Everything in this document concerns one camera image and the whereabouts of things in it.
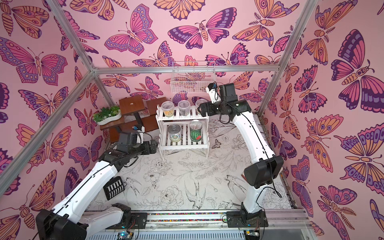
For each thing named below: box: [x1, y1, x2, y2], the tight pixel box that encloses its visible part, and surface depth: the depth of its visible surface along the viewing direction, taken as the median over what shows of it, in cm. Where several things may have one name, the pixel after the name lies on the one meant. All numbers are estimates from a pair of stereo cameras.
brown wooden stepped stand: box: [99, 95, 168, 144], surface depth 99 cm
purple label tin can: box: [168, 124, 182, 143], surface depth 87 cm
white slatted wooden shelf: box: [155, 104, 210, 161], surface depth 88 cm
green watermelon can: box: [189, 119, 203, 143], surface depth 85 cm
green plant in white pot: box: [92, 105, 122, 126], surface depth 94 cm
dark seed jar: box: [178, 100, 191, 116], surface depth 81 cm
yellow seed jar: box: [161, 101, 175, 118], surface depth 81 cm
